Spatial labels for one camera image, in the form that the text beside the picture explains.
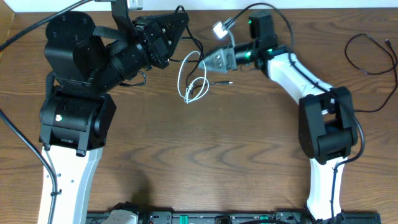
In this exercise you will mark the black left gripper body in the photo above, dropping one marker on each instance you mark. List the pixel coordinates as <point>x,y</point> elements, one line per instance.
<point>147,42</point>

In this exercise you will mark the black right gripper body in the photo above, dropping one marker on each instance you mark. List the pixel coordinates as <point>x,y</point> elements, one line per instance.
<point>234,48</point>

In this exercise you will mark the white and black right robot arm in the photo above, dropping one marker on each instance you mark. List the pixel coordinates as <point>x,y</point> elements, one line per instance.
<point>326,129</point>

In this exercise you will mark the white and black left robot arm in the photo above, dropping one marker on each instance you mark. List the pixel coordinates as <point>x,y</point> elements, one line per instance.
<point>87,62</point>

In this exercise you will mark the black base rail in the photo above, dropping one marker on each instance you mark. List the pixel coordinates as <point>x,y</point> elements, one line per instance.
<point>284,216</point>

